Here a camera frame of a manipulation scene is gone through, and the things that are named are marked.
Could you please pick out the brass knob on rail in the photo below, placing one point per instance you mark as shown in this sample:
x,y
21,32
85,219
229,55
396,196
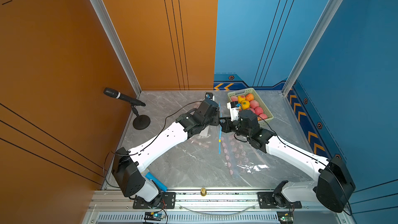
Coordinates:
x,y
203,192

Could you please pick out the blue handheld microphone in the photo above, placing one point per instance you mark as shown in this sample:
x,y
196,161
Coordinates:
x,y
156,181

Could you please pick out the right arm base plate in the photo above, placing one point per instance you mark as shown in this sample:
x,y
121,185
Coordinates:
x,y
264,199

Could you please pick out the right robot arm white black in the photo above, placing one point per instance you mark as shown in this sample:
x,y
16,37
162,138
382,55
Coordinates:
x,y
331,183

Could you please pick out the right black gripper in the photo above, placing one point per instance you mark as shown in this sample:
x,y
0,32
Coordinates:
x,y
226,126

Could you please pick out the clear blue-zipper zip bag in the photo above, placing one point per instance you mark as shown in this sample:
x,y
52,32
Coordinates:
x,y
219,130

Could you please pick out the green plastic fruit basket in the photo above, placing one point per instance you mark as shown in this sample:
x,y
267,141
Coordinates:
x,y
266,110

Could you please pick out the pink-dotted zip bag near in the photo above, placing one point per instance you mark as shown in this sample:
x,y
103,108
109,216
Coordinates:
x,y
240,158

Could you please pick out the green circuit board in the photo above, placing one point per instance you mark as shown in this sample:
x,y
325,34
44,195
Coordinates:
x,y
154,217
285,217

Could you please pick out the pink peach basket centre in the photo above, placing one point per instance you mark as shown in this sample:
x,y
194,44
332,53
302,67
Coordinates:
x,y
259,110

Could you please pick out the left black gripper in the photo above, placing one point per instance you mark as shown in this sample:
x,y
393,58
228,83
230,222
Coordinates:
x,y
215,118

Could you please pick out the right green circuit board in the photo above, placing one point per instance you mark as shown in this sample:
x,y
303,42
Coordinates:
x,y
285,217

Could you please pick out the black microphone on stand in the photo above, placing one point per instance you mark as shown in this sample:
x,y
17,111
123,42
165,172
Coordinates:
x,y
141,121

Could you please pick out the left green circuit board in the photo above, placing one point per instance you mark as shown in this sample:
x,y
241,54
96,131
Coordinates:
x,y
154,217

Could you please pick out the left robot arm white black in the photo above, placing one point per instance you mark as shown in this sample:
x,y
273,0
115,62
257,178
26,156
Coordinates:
x,y
128,165

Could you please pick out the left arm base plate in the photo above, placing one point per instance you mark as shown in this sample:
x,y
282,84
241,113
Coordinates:
x,y
165,200

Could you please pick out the aluminium front rail frame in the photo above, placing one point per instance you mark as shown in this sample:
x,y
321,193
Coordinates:
x,y
221,206

